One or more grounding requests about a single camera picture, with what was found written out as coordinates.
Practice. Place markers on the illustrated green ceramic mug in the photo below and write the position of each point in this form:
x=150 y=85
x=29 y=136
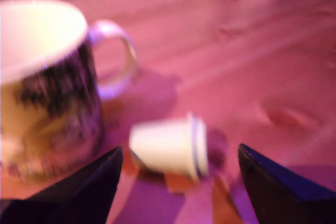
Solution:
x=39 y=90

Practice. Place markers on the pale coffee capsule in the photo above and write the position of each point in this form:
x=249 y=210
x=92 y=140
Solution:
x=162 y=145

